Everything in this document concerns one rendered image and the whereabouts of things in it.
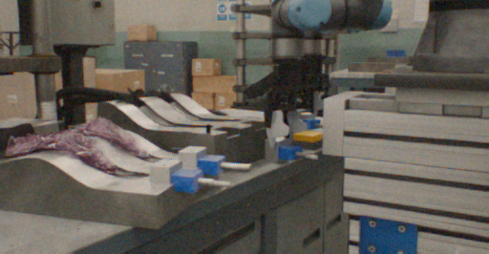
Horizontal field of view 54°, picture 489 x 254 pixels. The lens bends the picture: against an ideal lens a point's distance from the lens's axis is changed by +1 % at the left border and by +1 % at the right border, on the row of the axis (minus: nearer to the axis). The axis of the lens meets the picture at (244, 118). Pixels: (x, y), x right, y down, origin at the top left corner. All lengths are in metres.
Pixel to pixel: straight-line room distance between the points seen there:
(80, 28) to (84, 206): 1.12
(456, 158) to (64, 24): 1.41
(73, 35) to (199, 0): 6.73
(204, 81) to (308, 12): 7.08
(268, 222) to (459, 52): 0.67
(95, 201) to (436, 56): 0.55
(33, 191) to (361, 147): 0.53
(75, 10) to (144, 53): 6.60
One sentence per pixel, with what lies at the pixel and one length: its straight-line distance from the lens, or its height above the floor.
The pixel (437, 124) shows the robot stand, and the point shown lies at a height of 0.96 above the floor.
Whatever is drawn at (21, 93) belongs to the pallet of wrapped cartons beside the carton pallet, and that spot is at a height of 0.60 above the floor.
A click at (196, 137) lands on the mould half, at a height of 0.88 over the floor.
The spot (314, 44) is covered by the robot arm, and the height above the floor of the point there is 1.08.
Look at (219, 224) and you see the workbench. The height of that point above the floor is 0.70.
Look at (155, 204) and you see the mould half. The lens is 0.74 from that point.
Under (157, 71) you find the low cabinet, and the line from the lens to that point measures 8.29.
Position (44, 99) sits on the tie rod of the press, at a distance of 1.62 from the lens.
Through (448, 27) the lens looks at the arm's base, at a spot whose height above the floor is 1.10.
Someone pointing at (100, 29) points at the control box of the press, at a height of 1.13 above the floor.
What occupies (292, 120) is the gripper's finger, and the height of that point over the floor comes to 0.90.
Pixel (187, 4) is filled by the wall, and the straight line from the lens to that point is 8.59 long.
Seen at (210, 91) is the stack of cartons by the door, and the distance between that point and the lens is 7.94.
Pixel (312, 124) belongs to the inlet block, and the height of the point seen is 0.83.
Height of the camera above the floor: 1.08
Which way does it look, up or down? 9 degrees down
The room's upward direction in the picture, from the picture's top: straight up
